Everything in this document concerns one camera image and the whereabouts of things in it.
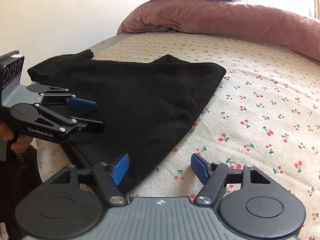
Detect black pants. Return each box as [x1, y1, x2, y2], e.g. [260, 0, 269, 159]
[28, 50, 226, 193]

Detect person's left hand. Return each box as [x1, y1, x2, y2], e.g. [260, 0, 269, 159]
[0, 121, 33, 154]

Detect dark brown fuzzy garment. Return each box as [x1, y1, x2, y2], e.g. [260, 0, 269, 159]
[1, 146, 42, 239]

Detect cherry print bed sheet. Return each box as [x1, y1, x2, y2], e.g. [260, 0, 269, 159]
[35, 32, 320, 235]

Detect pink folded duvet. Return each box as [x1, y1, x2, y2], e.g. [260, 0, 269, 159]
[117, 0, 319, 63]

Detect beige curtain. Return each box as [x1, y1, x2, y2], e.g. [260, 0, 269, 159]
[309, 0, 320, 21]

